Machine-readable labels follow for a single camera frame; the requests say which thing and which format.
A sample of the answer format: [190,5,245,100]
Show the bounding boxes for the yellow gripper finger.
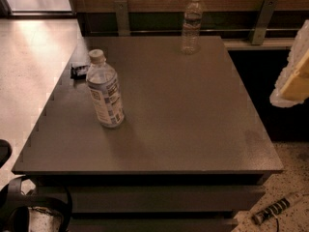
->
[294,50,309,78]
[280,76,309,101]

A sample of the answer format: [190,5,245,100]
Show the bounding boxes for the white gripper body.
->
[269,20,309,108]

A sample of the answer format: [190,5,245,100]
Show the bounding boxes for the clear water bottle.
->
[182,0,203,54]

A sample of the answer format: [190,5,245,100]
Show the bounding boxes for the blue label plastic bottle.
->
[86,49,125,128]

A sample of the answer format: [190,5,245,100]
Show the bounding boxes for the white power strip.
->
[252,192,303,225]

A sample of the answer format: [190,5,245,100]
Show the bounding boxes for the small black clip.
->
[70,65,90,80]

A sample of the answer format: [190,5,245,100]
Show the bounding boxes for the dark grey drawer cabinet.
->
[37,179,265,232]

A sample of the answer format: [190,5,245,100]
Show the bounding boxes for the black chair base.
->
[0,138,73,232]

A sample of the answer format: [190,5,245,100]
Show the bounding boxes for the right metal wall bracket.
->
[249,0,278,45]

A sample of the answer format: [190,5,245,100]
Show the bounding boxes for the metal wall bracket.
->
[114,0,130,36]
[249,0,278,45]

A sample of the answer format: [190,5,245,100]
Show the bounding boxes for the black power cable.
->
[268,208,281,232]

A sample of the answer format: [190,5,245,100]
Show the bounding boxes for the left metal wall bracket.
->
[114,0,130,36]

